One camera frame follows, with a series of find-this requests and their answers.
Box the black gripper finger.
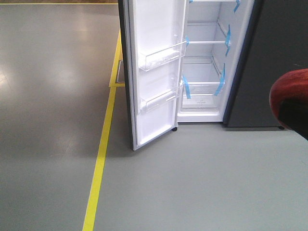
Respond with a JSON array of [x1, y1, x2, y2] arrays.
[[279, 99, 308, 140]]

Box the red yellow apple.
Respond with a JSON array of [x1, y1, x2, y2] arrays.
[[269, 69, 308, 130]]

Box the fridge door white interior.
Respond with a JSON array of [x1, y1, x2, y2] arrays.
[[118, 0, 188, 150]]

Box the fridge body white interior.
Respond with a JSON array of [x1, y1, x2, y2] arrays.
[[178, 0, 255, 123]]

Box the blue tape lower right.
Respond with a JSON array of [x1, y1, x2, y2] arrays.
[[214, 64, 225, 96]]

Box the blue tape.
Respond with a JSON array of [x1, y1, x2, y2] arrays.
[[214, 64, 225, 96], [233, 0, 241, 13], [225, 25, 231, 56], [182, 75, 191, 99]]

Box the blue tape middle right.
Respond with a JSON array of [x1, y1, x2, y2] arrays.
[[225, 25, 231, 56]]

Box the clear crisper drawer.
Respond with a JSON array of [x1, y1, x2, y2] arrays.
[[182, 82, 220, 109]]

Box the blue tape lower left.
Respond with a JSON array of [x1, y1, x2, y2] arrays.
[[182, 75, 191, 99]]

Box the blue tape upper right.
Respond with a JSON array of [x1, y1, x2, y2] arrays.
[[233, 0, 241, 13]]

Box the clear lower door bin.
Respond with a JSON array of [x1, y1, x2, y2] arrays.
[[140, 84, 182, 114]]

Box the clear door bin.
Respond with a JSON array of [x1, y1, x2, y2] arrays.
[[138, 40, 187, 72], [140, 84, 182, 114]]

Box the clear middle door bin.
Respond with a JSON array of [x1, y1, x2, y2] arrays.
[[138, 40, 187, 72]]

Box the yellow floor tape line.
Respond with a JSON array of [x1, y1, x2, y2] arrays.
[[82, 32, 125, 231]]

